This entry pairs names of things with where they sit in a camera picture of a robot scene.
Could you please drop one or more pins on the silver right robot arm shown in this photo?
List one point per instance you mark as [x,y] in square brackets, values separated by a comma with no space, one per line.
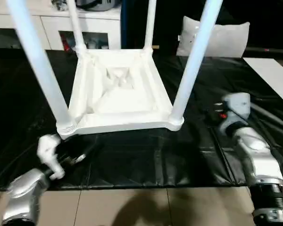
[257,160]

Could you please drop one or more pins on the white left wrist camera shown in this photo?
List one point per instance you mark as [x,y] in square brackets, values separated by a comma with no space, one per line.
[51,153]

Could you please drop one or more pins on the white flat board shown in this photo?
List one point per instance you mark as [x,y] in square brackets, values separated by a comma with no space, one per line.
[273,73]

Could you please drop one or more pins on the white glass-door cabinet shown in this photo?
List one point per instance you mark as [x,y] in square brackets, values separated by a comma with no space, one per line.
[47,26]

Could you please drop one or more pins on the small yellow tag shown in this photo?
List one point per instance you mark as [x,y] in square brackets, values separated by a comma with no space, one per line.
[154,46]

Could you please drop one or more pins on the white plastic table top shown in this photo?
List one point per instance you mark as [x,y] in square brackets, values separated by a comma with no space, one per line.
[118,94]

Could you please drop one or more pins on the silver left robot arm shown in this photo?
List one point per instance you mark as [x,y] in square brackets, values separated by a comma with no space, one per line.
[26,195]

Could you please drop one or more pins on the dark items on cabinet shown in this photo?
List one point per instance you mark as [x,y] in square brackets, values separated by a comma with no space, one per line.
[87,4]

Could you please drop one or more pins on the grey cushion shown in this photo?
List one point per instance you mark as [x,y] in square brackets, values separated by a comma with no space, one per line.
[226,37]

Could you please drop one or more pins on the black table mat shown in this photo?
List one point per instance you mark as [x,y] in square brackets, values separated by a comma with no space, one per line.
[28,94]

